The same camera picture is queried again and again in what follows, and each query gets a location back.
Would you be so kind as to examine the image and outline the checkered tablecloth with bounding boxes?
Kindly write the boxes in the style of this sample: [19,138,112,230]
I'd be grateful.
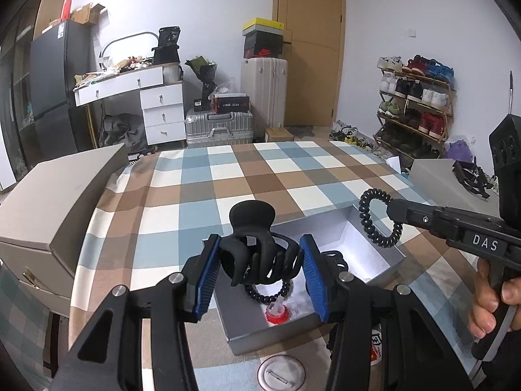
[67,140,489,391]

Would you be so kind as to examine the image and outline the small black hair claw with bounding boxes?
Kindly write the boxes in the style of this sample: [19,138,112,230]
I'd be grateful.
[319,249,351,273]

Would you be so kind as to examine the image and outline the black red shoe box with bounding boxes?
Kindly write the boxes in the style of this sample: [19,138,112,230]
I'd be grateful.
[243,33,283,60]

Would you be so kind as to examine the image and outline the dark shelf unit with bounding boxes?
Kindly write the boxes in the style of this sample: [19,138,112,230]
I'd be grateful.
[0,8,33,172]

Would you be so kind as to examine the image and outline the black strap bundle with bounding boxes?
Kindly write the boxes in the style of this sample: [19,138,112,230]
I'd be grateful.
[452,160,495,199]

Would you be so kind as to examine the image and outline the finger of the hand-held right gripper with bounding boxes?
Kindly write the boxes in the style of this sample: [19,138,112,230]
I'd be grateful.
[388,212,448,241]
[387,199,444,217]

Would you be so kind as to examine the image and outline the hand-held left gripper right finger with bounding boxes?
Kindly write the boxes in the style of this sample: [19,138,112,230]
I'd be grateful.
[299,234,475,391]

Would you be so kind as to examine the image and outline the white round badge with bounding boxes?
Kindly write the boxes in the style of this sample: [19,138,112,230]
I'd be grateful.
[256,354,313,391]

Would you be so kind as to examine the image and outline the dark wrapped bouquet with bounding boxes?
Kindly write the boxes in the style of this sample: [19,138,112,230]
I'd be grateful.
[185,56,218,102]

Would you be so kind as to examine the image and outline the wooden door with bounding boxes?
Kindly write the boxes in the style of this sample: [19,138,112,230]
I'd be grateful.
[272,0,346,128]

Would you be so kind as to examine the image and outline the person's right hand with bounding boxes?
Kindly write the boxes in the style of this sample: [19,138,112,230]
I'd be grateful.
[467,257,521,340]

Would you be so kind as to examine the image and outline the silver suitcase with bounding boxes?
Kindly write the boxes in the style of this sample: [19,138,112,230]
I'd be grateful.
[185,108,254,149]

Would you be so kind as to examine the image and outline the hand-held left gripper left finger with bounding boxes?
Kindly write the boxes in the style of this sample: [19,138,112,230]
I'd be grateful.
[51,234,222,391]

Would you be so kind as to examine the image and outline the black spiral tie red charm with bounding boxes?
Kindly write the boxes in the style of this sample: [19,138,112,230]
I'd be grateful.
[243,279,294,327]

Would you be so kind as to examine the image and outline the purple bag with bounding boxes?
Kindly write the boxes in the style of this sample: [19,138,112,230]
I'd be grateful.
[445,136,475,164]

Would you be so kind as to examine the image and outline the small cardboard box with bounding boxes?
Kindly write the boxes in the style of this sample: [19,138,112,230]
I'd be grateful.
[265,127,294,142]

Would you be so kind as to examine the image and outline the open cardboard boxes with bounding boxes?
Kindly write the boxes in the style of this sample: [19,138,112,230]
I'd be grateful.
[71,3,107,25]

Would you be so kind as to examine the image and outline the grey cloth heap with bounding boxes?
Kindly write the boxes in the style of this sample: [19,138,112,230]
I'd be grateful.
[100,114,147,153]

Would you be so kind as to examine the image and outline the white vanity desk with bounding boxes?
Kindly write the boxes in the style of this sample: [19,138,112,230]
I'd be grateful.
[73,65,185,146]

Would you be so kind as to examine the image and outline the black flat box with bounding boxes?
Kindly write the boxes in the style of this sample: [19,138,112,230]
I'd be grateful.
[212,94,251,115]

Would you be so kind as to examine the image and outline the grey drawer cabinet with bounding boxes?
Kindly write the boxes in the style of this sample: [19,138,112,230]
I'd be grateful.
[0,143,130,318]

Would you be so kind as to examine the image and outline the white ribbed bin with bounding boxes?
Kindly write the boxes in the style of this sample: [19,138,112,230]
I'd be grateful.
[163,64,184,84]

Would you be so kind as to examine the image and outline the black bag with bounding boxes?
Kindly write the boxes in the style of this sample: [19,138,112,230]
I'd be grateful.
[151,27,182,65]

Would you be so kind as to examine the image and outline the vanity clutter pile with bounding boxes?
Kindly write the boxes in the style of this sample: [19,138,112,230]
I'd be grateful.
[74,55,163,88]

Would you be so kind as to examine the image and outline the flat cardboard panel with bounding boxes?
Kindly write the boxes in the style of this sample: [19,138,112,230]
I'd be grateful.
[33,0,70,41]

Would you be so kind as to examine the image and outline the dark grey fridge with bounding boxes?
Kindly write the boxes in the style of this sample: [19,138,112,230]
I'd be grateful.
[29,20,92,155]

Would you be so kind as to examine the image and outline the shoe rack with shoes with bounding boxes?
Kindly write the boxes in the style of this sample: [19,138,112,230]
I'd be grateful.
[372,55,454,159]

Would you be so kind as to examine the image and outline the grey cardboard box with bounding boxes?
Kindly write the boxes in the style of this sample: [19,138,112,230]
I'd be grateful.
[214,205,407,356]

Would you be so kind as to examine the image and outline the plain black spiral hair tie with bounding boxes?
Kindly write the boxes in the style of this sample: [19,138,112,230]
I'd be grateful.
[358,188,403,249]

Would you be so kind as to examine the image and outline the large black hair claw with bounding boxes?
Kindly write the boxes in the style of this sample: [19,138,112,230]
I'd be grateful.
[218,201,304,288]

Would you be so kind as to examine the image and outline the shoes on floor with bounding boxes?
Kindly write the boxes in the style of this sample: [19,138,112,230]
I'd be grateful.
[329,121,373,149]

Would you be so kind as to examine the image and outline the white suitcase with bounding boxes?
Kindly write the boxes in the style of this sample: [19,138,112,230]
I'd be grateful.
[241,58,289,128]

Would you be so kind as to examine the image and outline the oval mirror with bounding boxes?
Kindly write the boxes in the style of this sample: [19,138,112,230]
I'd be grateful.
[100,30,160,70]

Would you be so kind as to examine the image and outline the yellow lid shoe box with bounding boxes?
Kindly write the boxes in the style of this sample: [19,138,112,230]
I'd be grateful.
[243,17,284,36]

